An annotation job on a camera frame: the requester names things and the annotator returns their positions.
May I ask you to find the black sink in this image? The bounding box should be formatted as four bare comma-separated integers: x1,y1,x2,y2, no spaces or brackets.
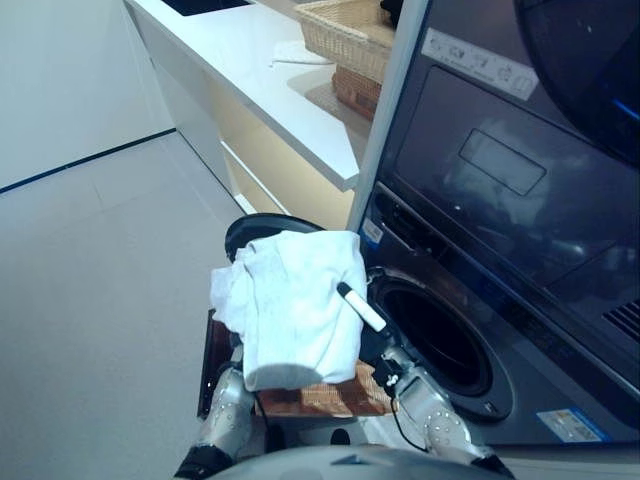
162,0,252,17

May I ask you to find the white instruction label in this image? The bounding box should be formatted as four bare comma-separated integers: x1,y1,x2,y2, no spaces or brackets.
421,27,540,100

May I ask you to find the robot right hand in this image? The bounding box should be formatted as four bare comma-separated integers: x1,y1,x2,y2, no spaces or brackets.
337,281,401,362

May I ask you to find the wicker laundry basket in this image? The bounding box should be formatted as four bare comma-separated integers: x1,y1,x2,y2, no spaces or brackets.
254,359,397,420

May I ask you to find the blue white label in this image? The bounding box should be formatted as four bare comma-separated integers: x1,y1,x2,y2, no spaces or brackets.
536,406,617,445

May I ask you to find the pale wicker basket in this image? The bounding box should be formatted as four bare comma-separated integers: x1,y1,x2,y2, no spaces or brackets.
293,0,404,82

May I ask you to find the black skirting strip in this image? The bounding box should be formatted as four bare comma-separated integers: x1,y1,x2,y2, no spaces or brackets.
0,126,177,197

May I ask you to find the white cloth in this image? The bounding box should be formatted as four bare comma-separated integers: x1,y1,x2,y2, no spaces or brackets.
271,41,332,70

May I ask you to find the blue washer control panel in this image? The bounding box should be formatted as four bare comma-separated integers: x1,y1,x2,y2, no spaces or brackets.
373,191,444,259

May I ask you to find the white countertop cabinet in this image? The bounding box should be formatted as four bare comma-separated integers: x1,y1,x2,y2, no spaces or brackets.
123,0,399,221

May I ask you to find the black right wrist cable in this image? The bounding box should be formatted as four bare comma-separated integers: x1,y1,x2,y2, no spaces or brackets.
393,392,432,452

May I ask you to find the round washing machine door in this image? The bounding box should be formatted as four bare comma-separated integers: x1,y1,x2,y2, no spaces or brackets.
223,212,327,264

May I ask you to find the small brown wicker basket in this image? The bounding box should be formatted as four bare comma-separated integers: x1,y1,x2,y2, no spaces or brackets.
331,63,387,122

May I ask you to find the grey robot waist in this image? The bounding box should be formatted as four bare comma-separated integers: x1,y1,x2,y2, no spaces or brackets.
214,443,507,480

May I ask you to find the white garment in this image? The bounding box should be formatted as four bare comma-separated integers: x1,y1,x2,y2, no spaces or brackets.
208,229,370,395

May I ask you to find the white side panel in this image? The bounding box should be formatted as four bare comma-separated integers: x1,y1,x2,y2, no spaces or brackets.
346,0,435,237

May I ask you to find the blue QR code sticker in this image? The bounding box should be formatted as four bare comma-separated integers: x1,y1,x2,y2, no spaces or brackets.
361,216,385,245

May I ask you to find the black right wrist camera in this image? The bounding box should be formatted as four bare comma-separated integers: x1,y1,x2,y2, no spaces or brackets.
374,354,402,387

